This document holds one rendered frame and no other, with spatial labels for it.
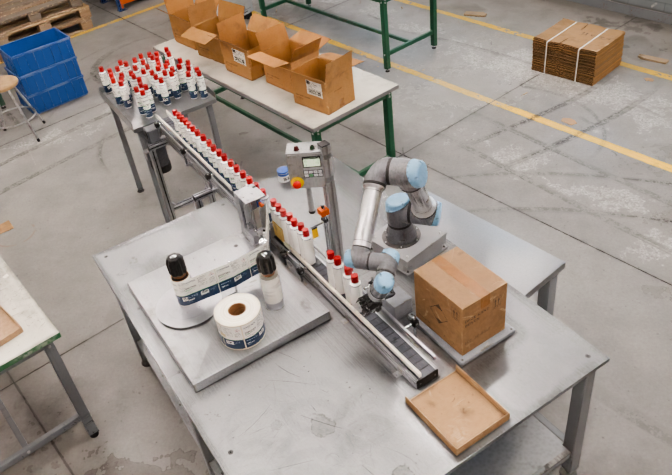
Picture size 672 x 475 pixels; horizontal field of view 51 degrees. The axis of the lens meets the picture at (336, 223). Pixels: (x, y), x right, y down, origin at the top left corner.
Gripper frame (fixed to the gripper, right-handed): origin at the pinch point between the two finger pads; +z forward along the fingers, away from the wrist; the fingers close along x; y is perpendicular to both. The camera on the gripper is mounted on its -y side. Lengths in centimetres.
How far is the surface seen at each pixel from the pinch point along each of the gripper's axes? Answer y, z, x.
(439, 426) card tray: 11, -21, 56
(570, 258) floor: -176, 99, 17
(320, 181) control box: -10, -10, -59
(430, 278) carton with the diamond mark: -19.9, -24.5, 6.0
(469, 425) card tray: 1, -24, 61
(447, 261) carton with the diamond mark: -32.0, -22.7, 2.9
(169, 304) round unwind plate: 68, 37, -54
